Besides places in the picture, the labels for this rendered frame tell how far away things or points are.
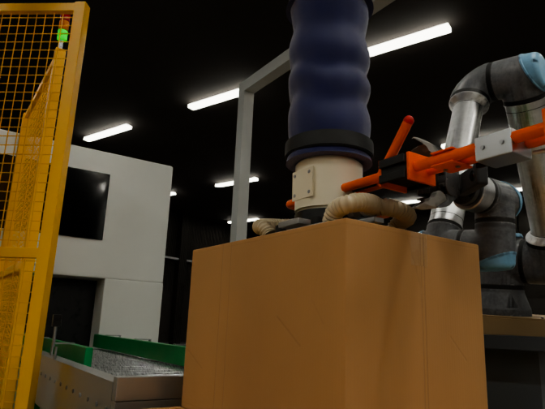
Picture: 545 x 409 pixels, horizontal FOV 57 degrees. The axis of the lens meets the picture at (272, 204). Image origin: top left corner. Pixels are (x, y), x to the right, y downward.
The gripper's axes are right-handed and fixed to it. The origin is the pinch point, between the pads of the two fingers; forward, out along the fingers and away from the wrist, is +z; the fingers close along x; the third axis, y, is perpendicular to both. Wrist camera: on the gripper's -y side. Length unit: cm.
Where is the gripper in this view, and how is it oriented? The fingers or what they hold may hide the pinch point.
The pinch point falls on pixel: (415, 170)
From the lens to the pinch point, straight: 107.5
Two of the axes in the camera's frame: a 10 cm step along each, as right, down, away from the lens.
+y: -5.7, 1.7, 8.1
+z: -8.2, -1.7, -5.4
